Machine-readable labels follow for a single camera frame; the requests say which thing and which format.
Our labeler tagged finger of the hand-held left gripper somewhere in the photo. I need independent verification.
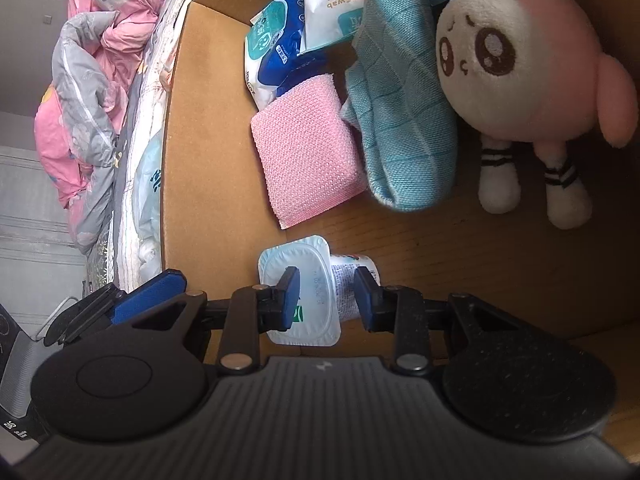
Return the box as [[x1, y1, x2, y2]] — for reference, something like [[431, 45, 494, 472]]
[[44, 269, 187, 347]]

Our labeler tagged pink mesh sponge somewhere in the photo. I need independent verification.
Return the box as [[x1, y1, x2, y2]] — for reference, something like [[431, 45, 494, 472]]
[[250, 74, 372, 231]]

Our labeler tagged large plain cardboard box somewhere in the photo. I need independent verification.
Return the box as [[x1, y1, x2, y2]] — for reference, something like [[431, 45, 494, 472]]
[[159, 0, 640, 356]]

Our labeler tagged pink plush doll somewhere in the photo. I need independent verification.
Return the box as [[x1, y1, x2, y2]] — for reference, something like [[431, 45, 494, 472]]
[[435, 0, 639, 231]]

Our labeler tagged light blue cloth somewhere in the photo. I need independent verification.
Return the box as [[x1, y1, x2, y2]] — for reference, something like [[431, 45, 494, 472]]
[[340, 0, 459, 214]]

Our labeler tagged white yogurt cup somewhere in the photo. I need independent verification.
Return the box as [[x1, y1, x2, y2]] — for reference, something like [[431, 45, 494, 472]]
[[257, 235, 379, 347]]

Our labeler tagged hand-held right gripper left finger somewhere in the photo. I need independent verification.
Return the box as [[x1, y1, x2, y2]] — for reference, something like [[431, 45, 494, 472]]
[[132, 266, 301, 373]]

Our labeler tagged white plastic bag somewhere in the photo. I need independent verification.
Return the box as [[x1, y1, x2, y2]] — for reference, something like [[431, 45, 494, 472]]
[[127, 141, 167, 267]]

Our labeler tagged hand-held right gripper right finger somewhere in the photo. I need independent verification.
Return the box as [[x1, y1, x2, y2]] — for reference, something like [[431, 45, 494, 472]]
[[354, 267, 506, 377]]

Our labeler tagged white cotton swab pack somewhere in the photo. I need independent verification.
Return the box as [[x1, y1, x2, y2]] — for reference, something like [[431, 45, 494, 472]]
[[292, 0, 392, 57]]

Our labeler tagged blue wet wipes pack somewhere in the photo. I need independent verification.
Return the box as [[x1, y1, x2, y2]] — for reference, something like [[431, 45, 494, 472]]
[[244, 0, 332, 111]]

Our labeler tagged white cable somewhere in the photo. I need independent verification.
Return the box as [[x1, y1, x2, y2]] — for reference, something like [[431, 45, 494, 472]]
[[34, 297, 82, 342]]

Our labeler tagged pink floral quilt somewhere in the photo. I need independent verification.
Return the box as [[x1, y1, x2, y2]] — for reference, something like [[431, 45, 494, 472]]
[[34, 0, 168, 257]]

